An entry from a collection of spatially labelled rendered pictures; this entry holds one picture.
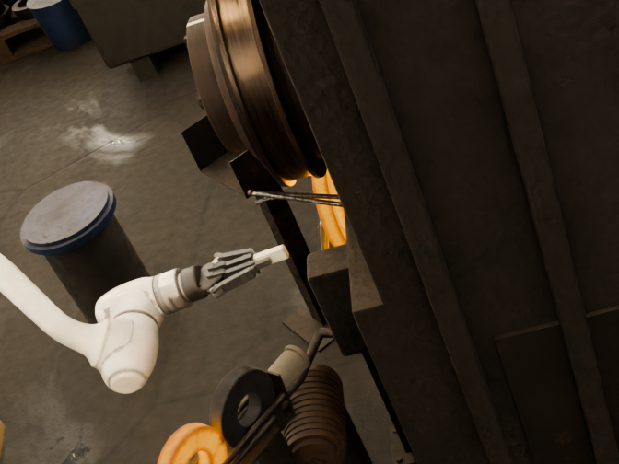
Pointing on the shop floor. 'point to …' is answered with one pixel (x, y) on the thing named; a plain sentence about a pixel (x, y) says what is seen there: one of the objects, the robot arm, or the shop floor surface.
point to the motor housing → (323, 423)
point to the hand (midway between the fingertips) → (271, 256)
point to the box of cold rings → (136, 29)
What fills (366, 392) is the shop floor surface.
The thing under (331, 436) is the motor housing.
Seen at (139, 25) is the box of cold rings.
